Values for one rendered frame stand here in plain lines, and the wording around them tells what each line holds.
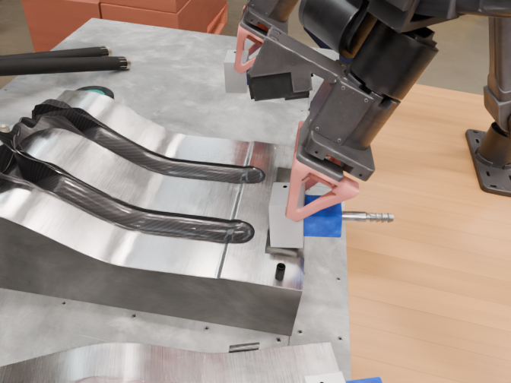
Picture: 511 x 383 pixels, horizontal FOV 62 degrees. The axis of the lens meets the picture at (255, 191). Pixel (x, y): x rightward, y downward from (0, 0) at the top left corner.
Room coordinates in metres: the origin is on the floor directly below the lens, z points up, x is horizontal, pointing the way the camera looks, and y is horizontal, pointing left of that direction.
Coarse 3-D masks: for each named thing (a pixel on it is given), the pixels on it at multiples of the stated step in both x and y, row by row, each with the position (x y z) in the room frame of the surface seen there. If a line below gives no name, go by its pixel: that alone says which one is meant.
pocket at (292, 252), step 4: (268, 228) 0.36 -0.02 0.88; (268, 232) 0.36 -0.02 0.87; (268, 236) 0.36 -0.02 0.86; (304, 236) 0.36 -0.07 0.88; (268, 240) 0.36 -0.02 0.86; (268, 244) 0.35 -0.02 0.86; (268, 248) 0.34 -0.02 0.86; (272, 248) 0.34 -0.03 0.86; (276, 248) 0.34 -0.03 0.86; (280, 248) 0.35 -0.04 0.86; (284, 248) 0.35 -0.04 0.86; (288, 248) 0.35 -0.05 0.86; (292, 248) 0.35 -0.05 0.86; (296, 248) 0.35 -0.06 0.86; (300, 248) 0.34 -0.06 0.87; (268, 252) 0.34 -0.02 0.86; (272, 252) 0.34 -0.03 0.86; (276, 252) 0.34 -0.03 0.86; (280, 252) 0.34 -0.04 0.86; (284, 252) 0.34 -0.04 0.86; (288, 252) 0.34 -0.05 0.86; (292, 252) 0.34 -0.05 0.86; (296, 252) 0.34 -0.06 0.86; (300, 252) 0.33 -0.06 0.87; (288, 256) 0.33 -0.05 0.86; (292, 256) 0.34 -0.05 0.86; (296, 256) 0.34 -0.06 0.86; (300, 256) 0.33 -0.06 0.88
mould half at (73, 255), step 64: (128, 128) 0.50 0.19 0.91; (0, 192) 0.32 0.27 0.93; (128, 192) 0.39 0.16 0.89; (192, 192) 0.41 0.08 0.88; (256, 192) 0.41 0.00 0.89; (0, 256) 0.29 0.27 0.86; (64, 256) 0.28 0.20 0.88; (128, 256) 0.29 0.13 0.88; (192, 256) 0.30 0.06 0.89; (256, 256) 0.31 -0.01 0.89; (256, 320) 0.27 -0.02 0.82
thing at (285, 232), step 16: (272, 192) 0.35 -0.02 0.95; (288, 192) 0.35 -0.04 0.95; (304, 192) 0.35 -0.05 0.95; (272, 208) 0.32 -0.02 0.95; (336, 208) 0.33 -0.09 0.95; (272, 224) 0.32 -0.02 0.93; (288, 224) 0.32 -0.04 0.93; (304, 224) 0.32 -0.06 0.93; (320, 224) 0.32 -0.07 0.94; (336, 224) 0.32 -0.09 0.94; (272, 240) 0.31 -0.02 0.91; (288, 240) 0.31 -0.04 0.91
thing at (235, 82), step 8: (232, 56) 0.66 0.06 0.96; (248, 56) 0.68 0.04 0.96; (224, 64) 0.64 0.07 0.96; (232, 64) 0.64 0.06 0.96; (224, 72) 0.64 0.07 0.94; (232, 72) 0.64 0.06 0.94; (232, 80) 0.64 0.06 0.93; (240, 80) 0.64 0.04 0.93; (232, 88) 0.64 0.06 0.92; (240, 88) 0.64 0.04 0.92
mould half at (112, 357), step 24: (24, 360) 0.17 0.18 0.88; (48, 360) 0.17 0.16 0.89; (72, 360) 0.17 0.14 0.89; (96, 360) 0.17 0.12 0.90; (120, 360) 0.17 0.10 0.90; (144, 360) 0.18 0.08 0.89; (168, 360) 0.18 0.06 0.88; (192, 360) 0.19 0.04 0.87; (216, 360) 0.20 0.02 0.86; (240, 360) 0.20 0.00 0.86; (264, 360) 0.21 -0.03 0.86; (288, 360) 0.21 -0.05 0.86; (312, 360) 0.21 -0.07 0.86
